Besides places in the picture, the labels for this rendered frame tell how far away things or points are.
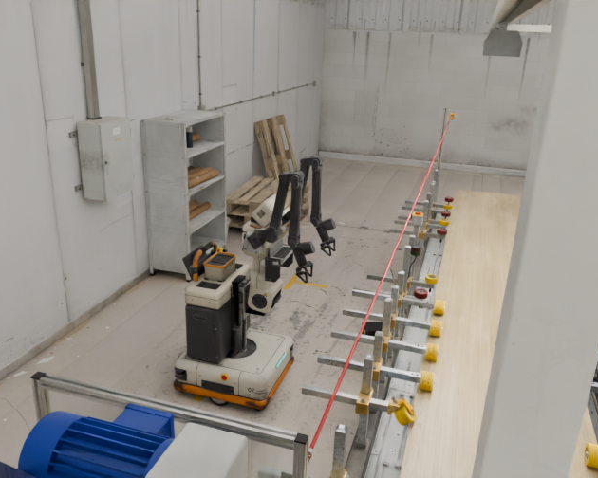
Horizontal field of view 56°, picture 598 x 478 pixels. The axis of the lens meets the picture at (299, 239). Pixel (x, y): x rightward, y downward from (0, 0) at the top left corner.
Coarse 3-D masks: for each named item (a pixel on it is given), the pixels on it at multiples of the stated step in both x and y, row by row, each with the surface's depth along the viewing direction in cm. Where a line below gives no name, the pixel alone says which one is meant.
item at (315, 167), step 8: (312, 160) 347; (312, 168) 349; (320, 168) 351; (312, 176) 354; (320, 176) 354; (312, 184) 356; (320, 184) 355; (312, 192) 357; (320, 192) 357; (312, 200) 359; (320, 200) 360; (312, 208) 360; (320, 208) 362; (312, 216) 362; (320, 216) 366
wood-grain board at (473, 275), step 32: (480, 192) 568; (480, 224) 469; (512, 224) 472; (448, 256) 397; (480, 256) 400; (448, 288) 346; (480, 288) 348; (448, 320) 308; (480, 320) 309; (448, 352) 276; (480, 352) 277; (448, 384) 251; (480, 384) 252; (416, 416) 229; (448, 416) 229; (480, 416) 230; (416, 448) 211; (448, 448) 212; (576, 448) 214
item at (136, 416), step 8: (128, 408) 81; (136, 408) 81; (144, 408) 81; (120, 416) 79; (128, 416) 79; (136, 416) 79; (144, 416) 79; (152, 416) 79; (160, 416) 79; (168, 416) 79; (120, 424) 77; (128, 424) 78; (136, 424) 78; (144, 424) 78; (152, 424) 78; (160, 424) 78; (168, 424) 79; (160, 432) 77; (168, 432) 79
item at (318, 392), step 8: (304, 384) 237; (304, 392) 235; (312, 392) 234; (320, 392) 232; (328, 392) 232; (336, 400) 231; (344, 400) 230; (352, 400) 229; (376, 400) 228; (376, 408) 227; (384, 408) 226
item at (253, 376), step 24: (264, 336) 407; (288, 336) 409; (192, 360) 373; (240, 360) 375; (264, 360) 376; (288, 360) 400; (192, 384) 374; (216, 384) 366; (240, 384) 361; (264, 384) 358; (264, 408) 363
